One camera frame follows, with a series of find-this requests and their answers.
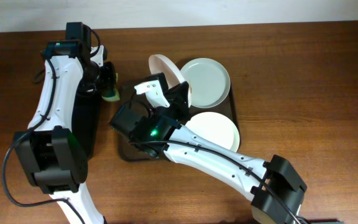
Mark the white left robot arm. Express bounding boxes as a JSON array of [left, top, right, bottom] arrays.
[[9, 39, 119, 223]]

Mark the light grey plate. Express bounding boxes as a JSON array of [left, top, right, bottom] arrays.
[[180, 58, 231, 108]]

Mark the black tray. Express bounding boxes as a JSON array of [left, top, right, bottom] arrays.
[[72, 94, 101, 160]]

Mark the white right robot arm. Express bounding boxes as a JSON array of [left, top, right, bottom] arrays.
[[129, 73, 307, 223]]

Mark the green yellow sponge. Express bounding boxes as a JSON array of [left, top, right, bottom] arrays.
[[101, 72, 120, 102]]

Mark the cream white plate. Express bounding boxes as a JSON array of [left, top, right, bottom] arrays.
[[185, 112, 241, 152]]

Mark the brown serving tray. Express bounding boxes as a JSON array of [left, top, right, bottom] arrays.
[[117, 81, 241, 162]]

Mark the pink plate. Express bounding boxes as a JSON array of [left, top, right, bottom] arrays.
[[148, 54, 193, 108]]

